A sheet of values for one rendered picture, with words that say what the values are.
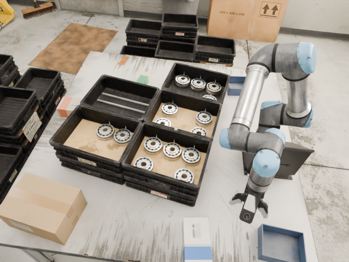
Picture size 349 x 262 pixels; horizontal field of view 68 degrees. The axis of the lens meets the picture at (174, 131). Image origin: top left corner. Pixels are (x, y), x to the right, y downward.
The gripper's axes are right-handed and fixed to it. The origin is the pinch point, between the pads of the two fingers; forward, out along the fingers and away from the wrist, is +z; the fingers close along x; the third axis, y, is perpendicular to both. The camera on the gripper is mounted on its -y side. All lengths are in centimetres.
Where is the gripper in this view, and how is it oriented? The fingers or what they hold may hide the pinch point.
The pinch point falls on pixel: (246, 212)
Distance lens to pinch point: 113.5
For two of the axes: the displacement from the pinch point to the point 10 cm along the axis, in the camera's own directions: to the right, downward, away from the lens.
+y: 4.2, -7.0, 5.7
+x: -9.1, -2.9, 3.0
